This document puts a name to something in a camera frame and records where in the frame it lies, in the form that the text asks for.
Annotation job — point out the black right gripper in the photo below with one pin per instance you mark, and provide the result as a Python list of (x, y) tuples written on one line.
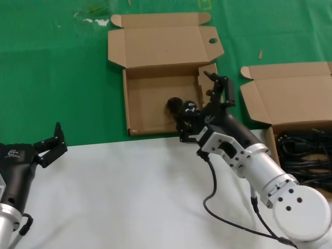
[(220, 116)]

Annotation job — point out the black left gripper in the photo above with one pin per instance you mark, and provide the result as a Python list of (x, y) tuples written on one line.
[(15, 168)]

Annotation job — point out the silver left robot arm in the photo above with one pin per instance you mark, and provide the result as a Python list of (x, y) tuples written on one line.
[(6, 225)]

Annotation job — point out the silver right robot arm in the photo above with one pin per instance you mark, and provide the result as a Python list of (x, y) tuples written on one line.
[(269, 168)]

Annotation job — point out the empty open cardboard box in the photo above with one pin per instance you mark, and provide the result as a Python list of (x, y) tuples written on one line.
[(160, 46)]

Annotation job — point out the green table mat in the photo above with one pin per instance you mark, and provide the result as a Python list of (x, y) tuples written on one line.
[(52, 77)]

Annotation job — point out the small wooden stick piece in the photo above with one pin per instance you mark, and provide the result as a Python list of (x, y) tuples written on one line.
[(260, 54)]

